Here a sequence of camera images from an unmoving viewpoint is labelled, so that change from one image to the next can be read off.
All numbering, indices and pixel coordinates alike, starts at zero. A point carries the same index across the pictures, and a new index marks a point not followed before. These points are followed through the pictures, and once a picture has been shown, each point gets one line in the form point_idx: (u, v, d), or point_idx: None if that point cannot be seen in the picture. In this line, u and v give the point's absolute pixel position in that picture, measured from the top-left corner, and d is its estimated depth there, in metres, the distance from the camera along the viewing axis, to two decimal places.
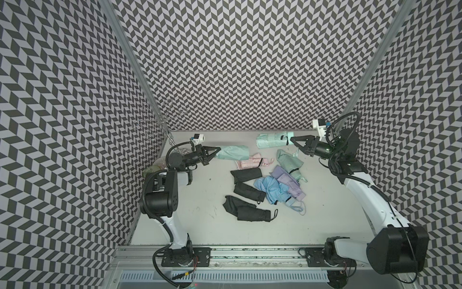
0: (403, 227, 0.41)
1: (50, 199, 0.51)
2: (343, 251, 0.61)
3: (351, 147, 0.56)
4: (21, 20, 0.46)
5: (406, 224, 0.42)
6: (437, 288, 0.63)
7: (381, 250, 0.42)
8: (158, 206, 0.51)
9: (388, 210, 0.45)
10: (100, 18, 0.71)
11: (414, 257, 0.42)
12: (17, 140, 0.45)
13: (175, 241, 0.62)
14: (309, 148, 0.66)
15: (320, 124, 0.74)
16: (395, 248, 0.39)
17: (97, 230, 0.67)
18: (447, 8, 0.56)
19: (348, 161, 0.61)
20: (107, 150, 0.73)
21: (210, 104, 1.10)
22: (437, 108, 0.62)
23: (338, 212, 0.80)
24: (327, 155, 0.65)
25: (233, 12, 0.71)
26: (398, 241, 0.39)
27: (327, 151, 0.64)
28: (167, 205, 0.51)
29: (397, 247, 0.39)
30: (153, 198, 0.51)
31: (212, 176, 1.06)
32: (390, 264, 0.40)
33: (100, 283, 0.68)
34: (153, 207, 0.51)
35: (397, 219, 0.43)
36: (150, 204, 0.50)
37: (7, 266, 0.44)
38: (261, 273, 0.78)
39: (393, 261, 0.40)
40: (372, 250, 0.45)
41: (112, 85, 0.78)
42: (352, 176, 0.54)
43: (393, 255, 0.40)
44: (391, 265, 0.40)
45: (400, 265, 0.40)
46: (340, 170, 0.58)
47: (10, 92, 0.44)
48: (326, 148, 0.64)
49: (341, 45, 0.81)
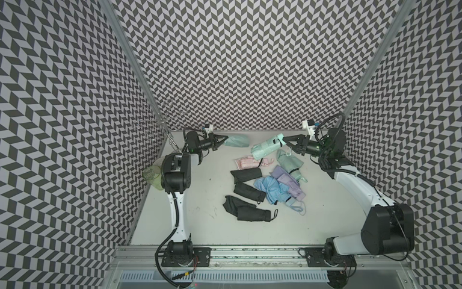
0: (390, 207, 0.44)
1: (50, 199, 0.51)
2: (344, 250, 0.60)
3: (338, 144, 0.61)
4: (21, 20, 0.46)
5: (391, 203, 0.45)
6: (437, 287, 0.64)
7: (373, 230, 0.44)
8: (175, 183, 0.63)
9: (375, 192, 0.49)
10: (100, 18, 0.71)
11: (405, 236, 0.44)
12: (17, 140, 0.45)
13: (179, 228, 0.65)
14: (300, 146, 0.70)
15: (309, 124, 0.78)
16: (385, 226, 0.42)
17: (98, 230, 0.67)
18: (447, 8, 0.56)
19: (335, 158, 0.66)
20: (107, 150, 0.73)
21: (210, 104, 1.10)
22: (437, 108, 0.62)
23: (339, 200, 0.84)
24: (317, 153, 0.69)
25: (233, 12, 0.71)
26: (387, 217, 0.42)
27: (317, 149, 0.68)
28: (183, 182, 0.62)
29: (387, 224, 0.42)
30: (171, 176, 0.63)
31: (212, 176, 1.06)
32: (383, 242, 0.42)
33: (100, 283, 0.68)
34: (171, 182, 0.63)
35: (383, 198, 0.47)
36: (170, 180, 0.62)
37: (7, 266, 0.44)
38: (261, 273, 0.78)
39: (385, 239, 0.42)
40: (367, 233, 0.46)
41: (112, 85, 0.78)
42: (340, 169, 0.59)
43: (384, 233, 0.42)
44: (384, 243, 0.42)
45: (392, 244, 0.43)
46: (329, 165, 0.63)
47: (10, 92, 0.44)
48: (316, 146, 0.69)
49: (341, 45, 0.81)
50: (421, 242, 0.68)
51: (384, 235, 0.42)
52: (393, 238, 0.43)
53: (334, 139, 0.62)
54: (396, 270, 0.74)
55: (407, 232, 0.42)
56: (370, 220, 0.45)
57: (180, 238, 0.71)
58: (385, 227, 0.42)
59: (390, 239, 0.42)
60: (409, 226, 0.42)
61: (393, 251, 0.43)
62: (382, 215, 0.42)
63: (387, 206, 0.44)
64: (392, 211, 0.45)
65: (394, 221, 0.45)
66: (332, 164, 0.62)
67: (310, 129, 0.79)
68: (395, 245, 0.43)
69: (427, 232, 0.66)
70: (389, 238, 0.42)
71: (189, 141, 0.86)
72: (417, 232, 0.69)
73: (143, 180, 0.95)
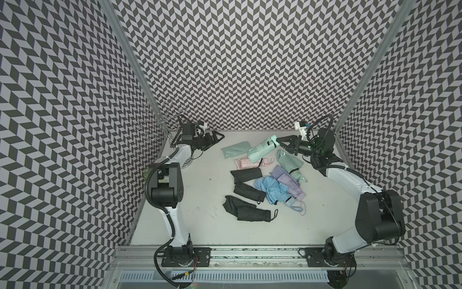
0: (379, 194, 0.47)
1: (50, 199, 0.51)
2: (345, 249, 0.60)
3: (328, 142, 0.64)
4: (21, 20, 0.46)
5: (380, 189, 0.48)
6: (437, 287, 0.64)
7: (366, 218, 0.46)
8: (165, 197, 0.54)
9: (363, 180, 0.52)
10: (100, 18, 0.71)
11: (395, 220, 0.46)
12: (17, 140, 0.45)
13: (176, 236, 0.63)
14: (292, 146, 0.73)
15: (301, 125, 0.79)
16: (375, 212, 0.44)
17: (97, 230, 0.67)
18: (447, 8, 0.56)
19: (326, 156, 0.70)
20: (107, 150, 0.73)
21: (210, 104, 1.10)
22: (437, 108, 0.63)
23: (340, 192, 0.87)
24: (308, 152, 0.73)
25: (233, 12, 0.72)
26: (376, 203, 0.45)
27: (308, 149, 0.72)
28: (174, 195, 0.54)
29: (378, 209, 0.44)
30: (160, 189, 0.54)
31: (212, 176, 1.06)
32: (376, 228, 0.44)
33: (100, 283, 0.68)
34: (160, 196, 0.54)
35: (372, 186, 0.50)
36: (159, 194, 0.54)
37: (7, 266, 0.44)
38: (261, 273, 0.78)
39: (379, 227, 0.44)
40: (361, 221, 0.48)
41: (112, 85, 0.78)
42: (330, 166, 0.62)
43: (375, 219, 0.44)
44: (377, 230, 0.45)
45: (385, 230, 0.45)
46: (320, 164, 0.66)
47: (10, 92, 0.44)
48: (307, 146, 0.72)
49: (341, 45, 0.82)
50: (421, 242, 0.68)
51: (375, 220, 0.44)
52: (385, 224, 0.45)
53: (323, 139, 0.66)
54: (396, 270, 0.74)
55: (397, 216, 0.45)
56: (362, 208, 0.47)
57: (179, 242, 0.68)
58: (376, 215, 0.44)
59: (383, 225, 0.44)
60: (398, 211, 0.45)
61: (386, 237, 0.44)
62: (372, 200, 0.45)
63: (375, 193, 0.47)
64: (381, 197, 0.48)
65: (384, 208, 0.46)
66: (324, 164, 0.65)
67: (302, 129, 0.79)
68: (388, 232, 0.44)
69: (427, 232, 0.66)
70: (381, 224, 0.44)
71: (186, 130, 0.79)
72: (417, 232, 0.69)
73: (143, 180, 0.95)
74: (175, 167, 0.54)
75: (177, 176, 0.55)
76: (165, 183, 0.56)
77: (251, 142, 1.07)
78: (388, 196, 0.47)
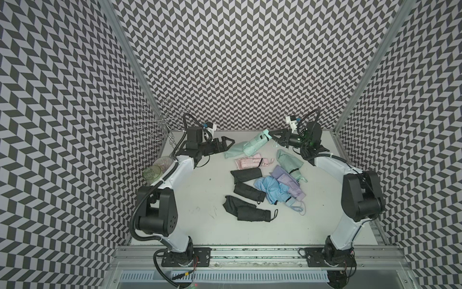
0: (360, 174, 0.52)
1: (50, 199, 0.51)
2: (343, 245, 0.62)
3: (316, 135, 0.70)
4: (21, 20, 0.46)
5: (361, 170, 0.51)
6: (437, 287, 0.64)
7: (348, 197, 0.51)
8: (154, 227, 0.46)
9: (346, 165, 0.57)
10: (100, 18, 0.71)
11: (376, 197, 0.50)
12: (17, 140, 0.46)
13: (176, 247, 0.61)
14: (283, 139, 0.78)
15: (291, 120, 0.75)
16: (357, 190, 0.49)
17: (97, 231, 0.67)
18: (447, 8, 0.56)
19: (314, 147, 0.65)
20: (107, 150, 0.73)
21: (210, 104, 1.10)
22: (437, 108, 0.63)
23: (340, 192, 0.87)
24: (298, 145, 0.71)
25: (233, 12, 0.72)
26: (357, 182, 0.49)
27: (298, 141, 0.77)
28: (163, 226, 0.46)
29: (358, 188, 0.49)
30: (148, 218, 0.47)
31: (212, 176, 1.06)
32: (360, 206, 0.49)
33: (100, 283, 0.68)
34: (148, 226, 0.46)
35: (354, 168, 0.55)
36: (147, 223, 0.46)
37: (7, 266, 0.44)
38: (261, 273, 0.78)
39: (361, 204, 0.49)
40: (345, 201, 0.53)
41: (112, 85, 0.78)
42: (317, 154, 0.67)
43: (357, 196, 0.49)
44: (359, 207, 0.49)
45: (367, 208, 0.49)
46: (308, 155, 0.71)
47: (10, 92, 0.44)
48: (297, 138, 0.77)
49: (341, 45, 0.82)
50: (421, 242, 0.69)
51: (357, 198, 0.49)
52: (366, 202, 0.50)
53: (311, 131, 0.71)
54: (396, 270, 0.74)
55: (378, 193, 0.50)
56: (345, 188, 0.52)
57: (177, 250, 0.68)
58: (357, 192, 0.49)
59: (365, 203, 0.50)
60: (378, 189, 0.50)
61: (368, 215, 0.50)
62: (353, 178, 0.50)
63: (356, 174, 0.52)
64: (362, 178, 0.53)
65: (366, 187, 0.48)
66: (312, 153, 0.70)
67: (292, 123, 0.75)
68: (369, 209, 0.49)
69: (427, 232, 0.66)
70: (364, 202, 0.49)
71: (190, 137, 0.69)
72: (417, 232, 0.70)
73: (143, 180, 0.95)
74: (166, 196, 0.45)
75: (168, 206, 0.46)
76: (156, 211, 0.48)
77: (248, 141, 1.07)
78: (368, 176, 0.53)
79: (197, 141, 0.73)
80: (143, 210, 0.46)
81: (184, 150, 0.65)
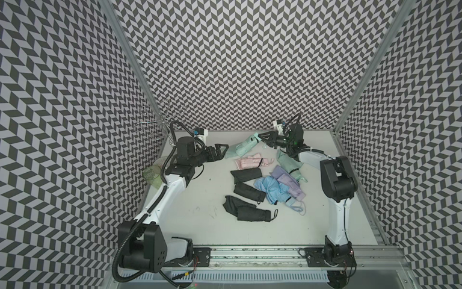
0: (334, 161, 0.61)
1: (50, 199, 0.51)
2: (338, 239, 0.64)
3: (298, 135, 0.80)
4: (21, 20, 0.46)
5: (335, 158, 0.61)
6: (437, 287, 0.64)
7: (326, 181, 0.59)
8: (139, 264, 0.41)
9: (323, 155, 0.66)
10: (100, 18, 0.71)
11: (349, 179, 0.58)
12: (17, 140, 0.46)
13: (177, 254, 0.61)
14: (271, 139, 0.87)
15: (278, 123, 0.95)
16: (332, 173, 0.58)
17: (98, 231, 0.67)
18: (447, 8, 0.56)
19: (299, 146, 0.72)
20: (107, 150, 0.73)
21: (210, 104, 1.10)
22: (437, 108, 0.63)
23: None
24: (284, 145, 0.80)
25: (233, 12, 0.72)
26: (332, 166, 0.58)
27: (284, 141, 0.87)
28: (148, 265, 0.41)
29: (334, 171, 0.58)
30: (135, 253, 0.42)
31: (212, 176, 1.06)
32: (335, 186, 0.57)
33: (100, 283, 0.68)
34: (133, 263, 0.41)
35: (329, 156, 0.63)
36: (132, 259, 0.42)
37: (7, 266, 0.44)
38: (261, 273, 0.78)
39: (337, 185, 0.57)
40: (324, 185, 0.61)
41: (112, 85, 0.78)
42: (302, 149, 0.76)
43: (333, 179, 0.57)
44: (336, 188, 0.57)
45: (342, 187, 0.57)
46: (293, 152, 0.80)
47: (10, 92, 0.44)
48: (283, 139, 0.87)
49: (341, 45, 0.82)
50: (421, 242, 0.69)
51: (333, 179, 0.57)
52: (341, 183, 0.57)
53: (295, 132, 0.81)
54: (396, 270, 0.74)
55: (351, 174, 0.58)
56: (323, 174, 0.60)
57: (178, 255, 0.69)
58: (332, 175, 0.57)
59: (340, 183, 0.57)
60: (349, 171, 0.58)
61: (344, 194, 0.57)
62: (328, 163, 0.58)
63: (332, 161, 0.61)
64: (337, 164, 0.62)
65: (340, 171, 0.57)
66: (296, 151, 0.80)
67: (279, 126, 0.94)
68: (344, 188, 0.57)
69: (427, 232, 0.66)
70: (340, 183, 0.57)
71: (181, 150, 0.61)
72: (417, 232, 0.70)
73: (143, 180, 0.95)
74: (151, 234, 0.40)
75: (152, 246, 0.40)
76: (141, 248, 0.43)
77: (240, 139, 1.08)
78: (341, 161, 0.62)
79: (188, 155, 0.62)
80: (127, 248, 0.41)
81: (176, 166, 0.60)
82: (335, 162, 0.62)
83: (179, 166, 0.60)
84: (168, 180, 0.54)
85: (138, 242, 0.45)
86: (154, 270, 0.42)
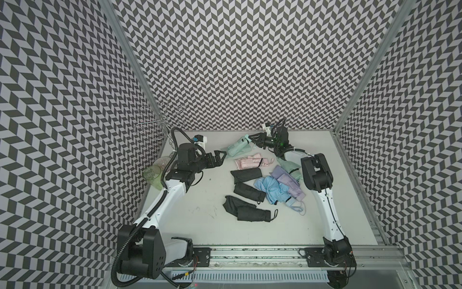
0: (313, 158, 0.72)
1: (50, 199, 0.51)
2: (332, 234, 0.66)
3: (284, 136, 0.90)
4: (21, 20, 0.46)
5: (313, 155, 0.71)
6: (437, 287, 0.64)
7: (307, 174, 0.69)
8: (138, 270, 0.41)
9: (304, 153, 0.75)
10: (100, 18, 0.71)
11: (325, 172, 0.68)
12: (17, 140, 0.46)
13: (177, 255, 0.61)
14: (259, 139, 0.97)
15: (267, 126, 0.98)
16: (310, 167, 0.68)
17: (98, 231, 0.67)
18: (447, 8, 0.56)
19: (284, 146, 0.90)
20: (107, 150, 0.73)
21: (210, 104, 1.10)
22: (437, 108, 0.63)
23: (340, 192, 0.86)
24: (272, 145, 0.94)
25: (233, 12, 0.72)
26: (310, 162, 0.68)
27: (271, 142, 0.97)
28: (148, 270, 0.40)
29: (311, 166, 0.68)
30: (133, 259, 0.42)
31: (212, 176, 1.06)
32: (314, 180, 0.67)
33: (100, 283, 0.68)
34: (133, 268, 0.41)
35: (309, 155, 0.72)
36: (132, 265, 0.41)
37: (7, 266, 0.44)
38: (261, 273, 0.78)
39: (315, 177, 0.67)
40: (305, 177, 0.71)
41: (112, 85, 0.78)
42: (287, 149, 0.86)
43: (311, 172, 0.67)
44: (314, 179, 0.67)
45: (319, 179, 0.67)
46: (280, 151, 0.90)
47: (10, 92, 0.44)
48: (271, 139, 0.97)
49: (341, 45, 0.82)
50: (421, 242, 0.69)
51: (312, 174, 0.67)
52: (319, 176, 0.67)
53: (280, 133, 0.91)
54: (396, 270, 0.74)
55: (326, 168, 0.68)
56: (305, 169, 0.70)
57: (179, 256, 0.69)
58: (311, 170, 0.67)
59: (318, 177, 0.67)
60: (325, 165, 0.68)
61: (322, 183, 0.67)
62: (307, 161, 0.68)
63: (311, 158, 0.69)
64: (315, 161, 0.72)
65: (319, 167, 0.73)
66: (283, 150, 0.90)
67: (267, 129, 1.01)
68: (321, 179, 0.67)
69: (427, 232, 0.66)
70: (317, 177, 0.67)
71: (181, 155, 0.62)
72: (417, 232, 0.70)
73: (143, 180, 0.95)
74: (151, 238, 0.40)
75: (151, 250, 0.40)
76: (139, 253, 0.43)
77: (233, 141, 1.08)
78: (318, 158, 0.72)
79: (189, 161, 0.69)
80: (126, 253, 0.43)
81: (176, 171, 0.60)
82: (314, 159, 0.72)
83: (179, 172, 0.60)
84: (168, 185, 0.55)
85: (137, 247, 0.45)
86: (153, 276, 0.42)
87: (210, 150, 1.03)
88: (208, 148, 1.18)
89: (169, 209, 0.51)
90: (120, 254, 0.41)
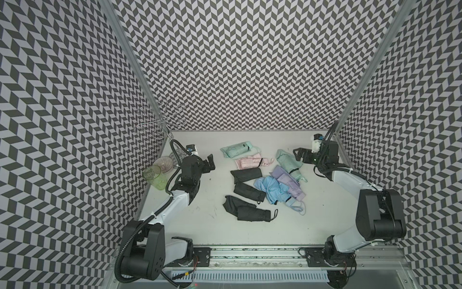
0: (381, 193, 0.49)
1: (50, 199, 0.51)
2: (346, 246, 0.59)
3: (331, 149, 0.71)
4: (21, 20, 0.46)
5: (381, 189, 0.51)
6: (437, 287, 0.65)
7: (364, 214, 0.47)
8: (137, 269, 0.41)
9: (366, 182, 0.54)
10: (100, 18, 0.71)
11: (394, 220, 0.45)
12: (18, 140, 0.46)
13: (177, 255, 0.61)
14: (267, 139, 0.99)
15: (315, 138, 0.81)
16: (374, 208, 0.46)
17: (98, 231, 0.67)
18: (447, 8, 0.56)
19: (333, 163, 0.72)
20: (107, 150, 0.73)
21: (210, 104, 1.10)
22: (437, 108, 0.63)
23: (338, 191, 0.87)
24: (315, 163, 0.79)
25: (233, 12, 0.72)
26: (375, 198, 0.46)
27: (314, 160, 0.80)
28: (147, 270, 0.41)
29: (376, 205, 0.46)
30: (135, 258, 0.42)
31: (212, 176, 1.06)
32: (375, 226, 0.45)
33: (100, 283, 0.68)
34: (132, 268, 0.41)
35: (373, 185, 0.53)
36: (131, 264, 0.41)
37: (7, 266, 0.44)
38: (261, 273, 0.78)
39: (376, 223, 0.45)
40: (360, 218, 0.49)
41: (112, 85, 0.78)
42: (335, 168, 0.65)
43: (374, 214, 0.45)
44: (375, 226, 0.45)
45: (383, 227, 0.45)
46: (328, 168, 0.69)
47: (10, 92, 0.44)
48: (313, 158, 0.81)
49: (341, 45, 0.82)
50: (421, 242, 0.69)
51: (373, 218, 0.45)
52: (383, 223, 0.46)
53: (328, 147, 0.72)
54: (396, 270, 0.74)
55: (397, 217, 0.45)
56: (362, 206, 0.48)
57: (179, 256, 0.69)
58: (374, 211, 0.45)
59: (382, 223, 0.46)
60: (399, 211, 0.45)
61: (384, 234, 0.45)
62: (370, 195, 0.47)
63: (377, 191, 0.49)
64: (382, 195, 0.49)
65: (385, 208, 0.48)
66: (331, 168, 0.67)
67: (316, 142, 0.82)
68: (385, 228, 0.45)
69: (427, 232, 0.66)
70: (379, 220, 0.45)
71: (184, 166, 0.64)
72: (417, 232, 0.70)
73: (144, 181, 0.95)
74: (156, 234, 0.42)
75: (154, 245, 0.41)
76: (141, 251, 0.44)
77: (234, 141, 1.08)
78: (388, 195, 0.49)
79: (192, 173, 0.68)
80: (128, 251, 0.42)
81: (180, 184, 0.65)
82: (381, 195, 0.49)
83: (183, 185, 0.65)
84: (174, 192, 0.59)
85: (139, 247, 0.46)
86: (152, 276, 0.42)
87: (208, 152, 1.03)
88: (208, 149, 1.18)
89: (172, 216, 0.54)
90: (123, 250, 0.42)
